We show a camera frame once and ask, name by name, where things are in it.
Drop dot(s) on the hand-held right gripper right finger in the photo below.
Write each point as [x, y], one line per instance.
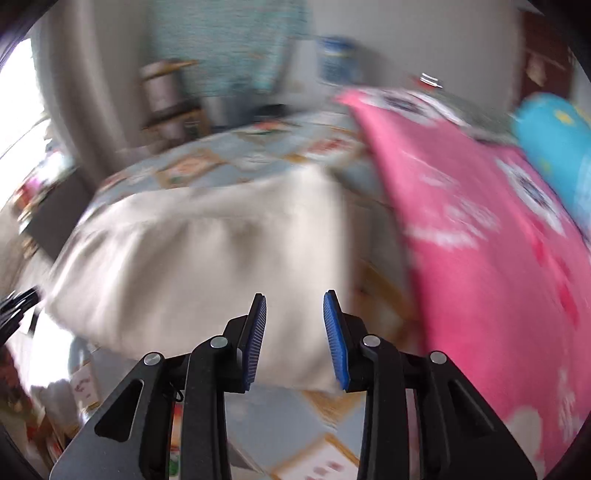
[334, 341]

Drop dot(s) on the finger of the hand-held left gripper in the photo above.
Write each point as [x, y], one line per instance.
[16, 311]

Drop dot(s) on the blue dotted pillow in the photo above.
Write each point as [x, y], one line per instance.
[554, 138]

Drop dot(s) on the large blue water jug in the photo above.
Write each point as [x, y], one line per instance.
[339, 60]

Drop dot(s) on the grey floral lace-edged pillow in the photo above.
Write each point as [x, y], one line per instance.
[480, 113]

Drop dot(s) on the grey curtain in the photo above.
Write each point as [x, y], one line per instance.
[92, 92]

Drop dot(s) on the teal floral cloth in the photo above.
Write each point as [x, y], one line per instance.
[221, 37]

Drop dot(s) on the red lighter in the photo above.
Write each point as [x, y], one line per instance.
[431, 80]

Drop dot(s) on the pink floral blanket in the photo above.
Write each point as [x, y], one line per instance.
[461, 277]

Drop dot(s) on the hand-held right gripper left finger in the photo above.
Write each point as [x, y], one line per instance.
[254, 341]

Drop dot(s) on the wooden stool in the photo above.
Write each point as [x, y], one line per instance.
[191, 113]

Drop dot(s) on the beige zip jacket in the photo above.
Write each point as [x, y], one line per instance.
[207, 258]

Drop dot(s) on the blue-grey printed bed sheet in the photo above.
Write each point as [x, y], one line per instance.
[286, 147]

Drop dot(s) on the white pot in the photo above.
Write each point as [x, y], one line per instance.
[159, 90]

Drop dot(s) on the translucent plastic container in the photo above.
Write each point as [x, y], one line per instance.
[220, 113]

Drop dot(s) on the dark red door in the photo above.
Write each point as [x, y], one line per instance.
[549, 55]

